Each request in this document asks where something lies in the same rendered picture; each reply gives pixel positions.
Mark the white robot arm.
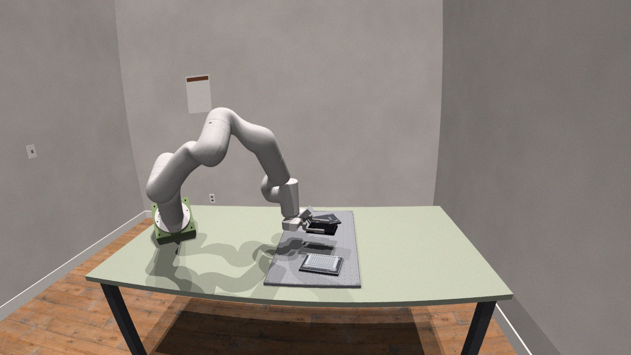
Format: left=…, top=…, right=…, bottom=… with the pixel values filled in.
left=146, top=107, right=314, bottom=233

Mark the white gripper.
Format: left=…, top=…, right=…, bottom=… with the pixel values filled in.
left=282, top=214, right=329, bottom=234

